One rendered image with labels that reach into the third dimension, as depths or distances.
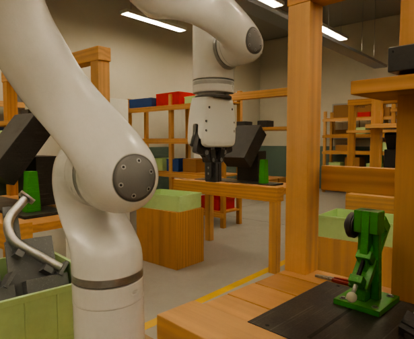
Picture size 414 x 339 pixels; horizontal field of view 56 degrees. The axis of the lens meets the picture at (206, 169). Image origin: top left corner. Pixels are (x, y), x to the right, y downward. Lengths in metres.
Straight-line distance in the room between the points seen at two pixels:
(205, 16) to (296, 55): 0.82
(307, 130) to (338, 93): 10.44
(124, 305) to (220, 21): 0.49
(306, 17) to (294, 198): 0.64
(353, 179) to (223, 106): 0.77
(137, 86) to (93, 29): 1.53
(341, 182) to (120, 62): 7.88
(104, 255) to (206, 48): 0.42
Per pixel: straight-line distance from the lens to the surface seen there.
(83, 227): 0.70
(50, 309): 1.22
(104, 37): 8.91
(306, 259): 1.50
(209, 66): 0.78
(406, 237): 1.33
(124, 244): 0.66
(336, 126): 11.79
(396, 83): 1.19
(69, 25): 8.52
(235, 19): 0.72
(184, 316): 1.11
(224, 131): 0.80
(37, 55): 0.60
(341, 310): 1.20
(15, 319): 1.19
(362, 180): 1.45
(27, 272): 1.45
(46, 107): 0.60
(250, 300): 1.26
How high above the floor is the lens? 1.36
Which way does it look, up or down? 4 degrees down
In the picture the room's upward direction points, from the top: straight up
